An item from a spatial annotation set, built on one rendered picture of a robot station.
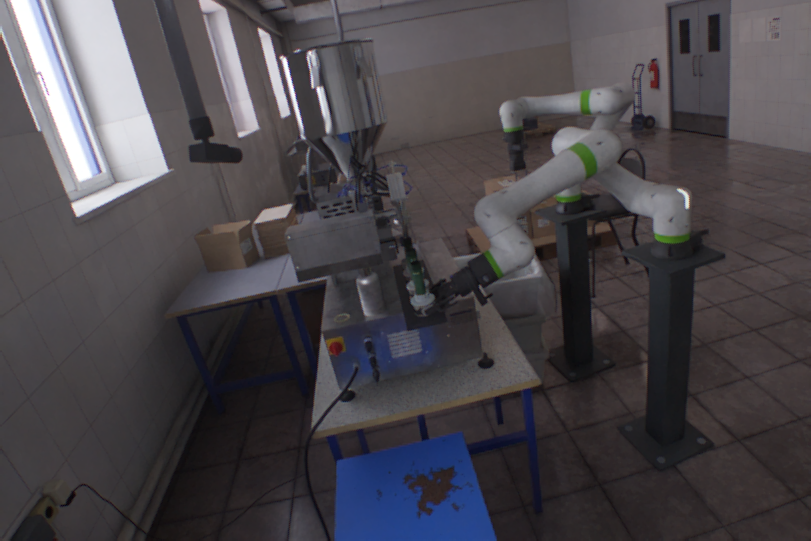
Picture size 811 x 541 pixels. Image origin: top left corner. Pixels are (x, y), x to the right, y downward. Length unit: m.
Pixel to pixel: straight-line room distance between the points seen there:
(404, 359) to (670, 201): 1.06
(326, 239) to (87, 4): 2.85
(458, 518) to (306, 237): 0.88
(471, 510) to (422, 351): 0.49
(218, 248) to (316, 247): 1.84
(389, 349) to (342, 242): 0.38
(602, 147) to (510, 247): 0.43
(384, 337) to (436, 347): 0.17
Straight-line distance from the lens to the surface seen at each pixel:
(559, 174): 1.45
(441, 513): 1.41
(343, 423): 1.53
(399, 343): 1.49
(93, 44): 3.84
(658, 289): 1.97
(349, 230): 1.37
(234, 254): 3.14
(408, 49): 11.77
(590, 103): 2.24
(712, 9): 8.72
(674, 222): 1.83
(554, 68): 12.69
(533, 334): 2.51
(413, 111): 11.76
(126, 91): 3.75
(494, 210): 1.34
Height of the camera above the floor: 1.70
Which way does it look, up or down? 21 degrees down
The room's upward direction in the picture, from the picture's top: 11 degrees counter-clockwise
